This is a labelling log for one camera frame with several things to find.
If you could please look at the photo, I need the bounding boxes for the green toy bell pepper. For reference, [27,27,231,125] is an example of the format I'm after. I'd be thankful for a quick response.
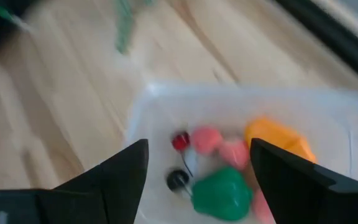
[190,166,255,223]

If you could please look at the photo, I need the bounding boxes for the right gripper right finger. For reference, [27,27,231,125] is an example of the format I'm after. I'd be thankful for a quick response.
[249,138,358,224]

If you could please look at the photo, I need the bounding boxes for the black aluminium table frame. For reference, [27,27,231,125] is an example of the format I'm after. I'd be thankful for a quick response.
[272,0,358,91]

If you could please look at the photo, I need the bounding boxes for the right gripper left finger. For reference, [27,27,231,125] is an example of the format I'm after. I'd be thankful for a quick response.
[53,139,150,224]

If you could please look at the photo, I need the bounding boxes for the clear plastic food container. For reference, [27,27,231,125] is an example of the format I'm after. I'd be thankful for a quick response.
[124,81,358,224]

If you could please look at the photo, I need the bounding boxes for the yellow toy mango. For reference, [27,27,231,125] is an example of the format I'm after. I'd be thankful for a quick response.
[243,116,319,165]

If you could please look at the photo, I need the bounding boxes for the succulents in black pot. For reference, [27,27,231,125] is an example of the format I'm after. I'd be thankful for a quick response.
[114,0,155,56]

